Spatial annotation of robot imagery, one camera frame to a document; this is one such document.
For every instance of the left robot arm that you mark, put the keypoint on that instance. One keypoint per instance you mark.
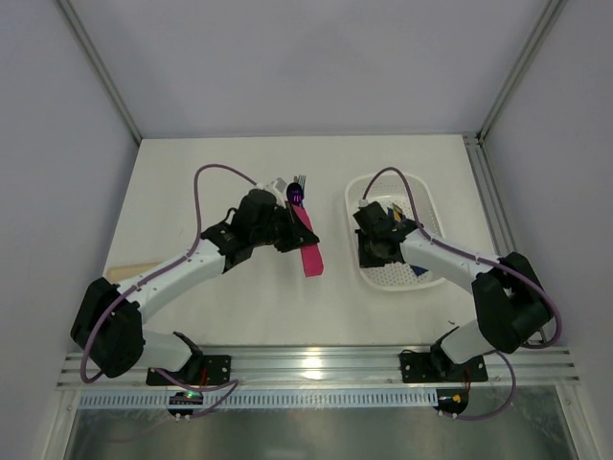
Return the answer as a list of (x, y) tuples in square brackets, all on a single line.
[(109, 326)]

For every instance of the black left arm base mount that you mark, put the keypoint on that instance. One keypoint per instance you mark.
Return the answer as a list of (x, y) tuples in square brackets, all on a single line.
[(205, 370)]

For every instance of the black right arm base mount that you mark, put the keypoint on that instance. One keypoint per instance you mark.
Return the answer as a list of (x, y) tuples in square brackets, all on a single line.
[(425, 367)]

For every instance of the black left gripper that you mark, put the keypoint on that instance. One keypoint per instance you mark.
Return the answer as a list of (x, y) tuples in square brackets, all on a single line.
[(291, 230)]

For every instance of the purple metal spoon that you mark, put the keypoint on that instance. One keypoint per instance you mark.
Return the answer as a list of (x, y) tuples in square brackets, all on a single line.
[(288, 192)]

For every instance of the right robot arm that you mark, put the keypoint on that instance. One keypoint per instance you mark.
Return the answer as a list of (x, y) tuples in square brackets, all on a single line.
[(509, 302)]

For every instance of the white perforated plastic basket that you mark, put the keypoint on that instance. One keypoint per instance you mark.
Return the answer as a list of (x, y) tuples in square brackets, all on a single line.
[(389, 191)]

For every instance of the pink paper napkin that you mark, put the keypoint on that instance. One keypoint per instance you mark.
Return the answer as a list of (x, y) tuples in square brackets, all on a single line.
[(312, 259)]

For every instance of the aluminium frame rail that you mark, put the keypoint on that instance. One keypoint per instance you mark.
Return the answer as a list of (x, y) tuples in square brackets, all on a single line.
[(303, 367)]

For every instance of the slotted cable duct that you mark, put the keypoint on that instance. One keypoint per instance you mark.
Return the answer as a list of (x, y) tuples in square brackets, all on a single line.
[(245, 398)]

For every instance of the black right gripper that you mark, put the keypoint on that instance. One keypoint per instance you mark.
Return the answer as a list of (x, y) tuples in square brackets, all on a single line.
[(367, 254)]

